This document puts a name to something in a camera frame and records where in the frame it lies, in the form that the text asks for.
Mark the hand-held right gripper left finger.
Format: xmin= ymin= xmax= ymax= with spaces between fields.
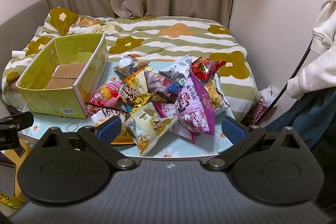
xmin=34 ymin=116 xmax=137 ymax=170

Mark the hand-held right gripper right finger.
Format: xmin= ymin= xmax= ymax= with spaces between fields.
xmin=206 ymin=117 xmax=308 ymax=170

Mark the black and white snack packet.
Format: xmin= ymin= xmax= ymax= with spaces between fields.
xmin=85 ymin=103 xmax=129 ymax=127

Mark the yellow and brown snack packet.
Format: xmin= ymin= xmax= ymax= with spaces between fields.
xmin=118 ymin=82 xmax=153 ymax=113

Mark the green and white snack packet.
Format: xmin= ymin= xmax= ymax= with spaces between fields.
xmin=125 ymin=103 xmax=179 ymax=157

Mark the silver potato chip packet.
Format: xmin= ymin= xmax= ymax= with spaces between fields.
xmin=205 ymin=73 xmax=231 ymax=115

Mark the large purple snack packet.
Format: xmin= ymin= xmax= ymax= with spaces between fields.
xmin=175 ymin=70 xmax=214 ymax=135

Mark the green cardboard box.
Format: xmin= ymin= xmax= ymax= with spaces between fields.
xmin=16 ymin=32 xmax=109 ymax=119

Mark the maroon snack packet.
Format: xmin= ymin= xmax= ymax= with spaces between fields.
xmin=143 ymin=67 xmax=179 ymax=104

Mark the light blue daisy tablecloth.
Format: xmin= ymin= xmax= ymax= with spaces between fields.
xmin=20 ymin=60 xmax=237 ymax=159

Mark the plastic bag beside bed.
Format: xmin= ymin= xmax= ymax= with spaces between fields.
xmin=252 ymin=98 xmax=271 ymax=125

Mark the grey box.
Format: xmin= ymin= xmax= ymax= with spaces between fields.
xmin=0 ymin=161 xmax=17 ymax=197

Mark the white plastic bag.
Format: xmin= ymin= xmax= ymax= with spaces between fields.
xmin=260 ymin=85 xmax=277 ymax=109

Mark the orange and cream snack packet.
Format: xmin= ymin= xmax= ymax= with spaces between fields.
xmin=125 ymin=69 xmax=153 ymax=94

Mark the light pink snack packet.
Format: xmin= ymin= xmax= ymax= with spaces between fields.
xmin=154 ymin=102 xmax=196 ymax=144

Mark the yellow printed bag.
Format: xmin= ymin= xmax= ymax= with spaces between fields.
xmin=0 ymin=139 xmax=33 ymax=210

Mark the white and orange snack packet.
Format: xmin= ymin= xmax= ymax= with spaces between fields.
xmin=113 ymin=54 xmax=150 ymax=77

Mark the red snack packet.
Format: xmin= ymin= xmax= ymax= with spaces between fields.
xmin=191 ymin=57 xmax=227 ymax=83

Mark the teal garment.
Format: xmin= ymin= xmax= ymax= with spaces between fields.
xmin=265 ymin=88 xmax=336 ymax=151

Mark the white and blue snack packet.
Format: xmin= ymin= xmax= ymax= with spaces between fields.
xmin=159 ymin=54 xmax=193 ymax=85

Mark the white hoodie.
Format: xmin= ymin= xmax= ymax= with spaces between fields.
xmin=287 ymin=0 xmax=336 ymax=101

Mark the floral striped blanket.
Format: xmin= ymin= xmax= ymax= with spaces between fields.
xmin=3 ymin=7 xmax=259 ymax=111

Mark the grey bed headboard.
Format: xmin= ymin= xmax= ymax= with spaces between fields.
xmin=0 ymin=0 xmax=50 ymax=114

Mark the black cable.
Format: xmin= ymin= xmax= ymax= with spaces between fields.
xmin=256 ymin=39 xmax=313 ymax=126

